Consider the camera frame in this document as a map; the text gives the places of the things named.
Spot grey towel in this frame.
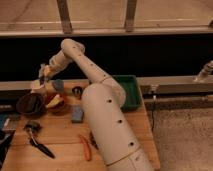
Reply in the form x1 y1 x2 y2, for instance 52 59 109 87
38 64 45 86

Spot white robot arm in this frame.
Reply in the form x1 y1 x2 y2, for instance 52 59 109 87
44 39 154 171

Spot blue grey cup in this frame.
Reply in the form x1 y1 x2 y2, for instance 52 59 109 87
52 79 64 92

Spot white paper cup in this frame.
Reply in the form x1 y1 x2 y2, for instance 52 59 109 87
30 79 48 95

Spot small metal cup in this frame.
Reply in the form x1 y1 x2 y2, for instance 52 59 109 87
72 86 83 99

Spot red bowl with food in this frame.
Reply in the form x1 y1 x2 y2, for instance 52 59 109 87
45 93 67 113

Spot dark brown bowl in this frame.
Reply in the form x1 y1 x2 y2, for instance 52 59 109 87
16 93 45 116

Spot blue sponge block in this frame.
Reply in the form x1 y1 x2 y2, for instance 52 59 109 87
71 105 84 123

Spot dark device at left edge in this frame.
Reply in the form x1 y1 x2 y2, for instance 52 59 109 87
0 113 16 169

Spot green plastic tray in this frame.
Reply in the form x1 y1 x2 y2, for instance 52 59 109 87
113 75 142 111

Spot metal fixture at right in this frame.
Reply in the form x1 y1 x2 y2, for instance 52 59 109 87
194 60 213 83

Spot black handled kitchen tool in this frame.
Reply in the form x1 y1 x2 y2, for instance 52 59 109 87
24 120 55 159

